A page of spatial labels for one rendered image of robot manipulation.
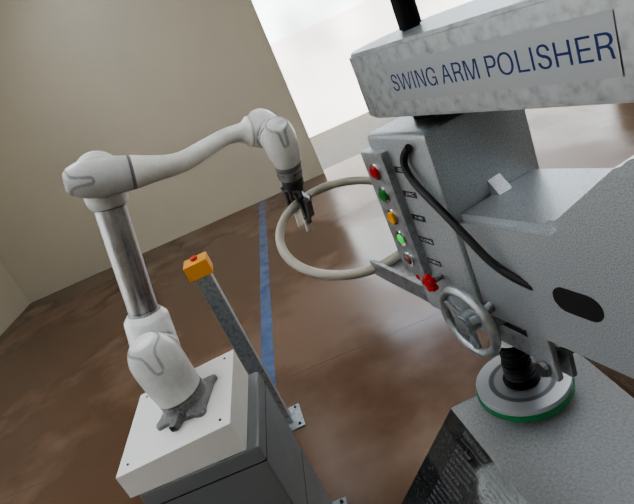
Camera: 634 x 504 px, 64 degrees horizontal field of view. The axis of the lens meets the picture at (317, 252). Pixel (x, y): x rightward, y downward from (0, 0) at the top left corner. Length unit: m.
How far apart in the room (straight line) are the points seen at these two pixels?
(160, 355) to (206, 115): 5.92
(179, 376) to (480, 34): 1.30
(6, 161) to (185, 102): 2.55
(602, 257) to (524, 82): 0.24
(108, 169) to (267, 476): 1.02
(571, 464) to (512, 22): 0.87
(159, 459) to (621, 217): 1.39
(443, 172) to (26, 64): 7.22
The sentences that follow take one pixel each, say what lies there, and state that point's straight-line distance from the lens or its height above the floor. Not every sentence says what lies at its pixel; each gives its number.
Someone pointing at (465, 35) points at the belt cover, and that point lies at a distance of 0.71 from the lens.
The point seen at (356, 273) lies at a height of 1.14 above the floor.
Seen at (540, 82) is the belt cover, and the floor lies 1.63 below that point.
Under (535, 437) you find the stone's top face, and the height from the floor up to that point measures 0.85.
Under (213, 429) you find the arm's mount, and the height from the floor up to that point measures 0.91.
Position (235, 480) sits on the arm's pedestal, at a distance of 1.72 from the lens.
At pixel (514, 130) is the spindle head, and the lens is 0.99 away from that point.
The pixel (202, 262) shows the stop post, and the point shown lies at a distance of 2.44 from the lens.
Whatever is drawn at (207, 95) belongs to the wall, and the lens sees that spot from 7.32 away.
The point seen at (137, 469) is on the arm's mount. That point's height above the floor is 0.89.
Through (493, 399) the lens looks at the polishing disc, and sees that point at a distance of 1.28.
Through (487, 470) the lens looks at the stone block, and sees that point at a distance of 1.25.
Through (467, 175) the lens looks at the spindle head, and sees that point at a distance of 0.93.
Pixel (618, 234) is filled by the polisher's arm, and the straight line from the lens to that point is 0.69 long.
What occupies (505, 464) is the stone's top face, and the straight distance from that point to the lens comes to 1.23.
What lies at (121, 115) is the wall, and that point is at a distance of 7.53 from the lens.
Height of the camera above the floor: 1.78
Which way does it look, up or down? 21 degrees down
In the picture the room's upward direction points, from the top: 25 degrees counter-clockwise
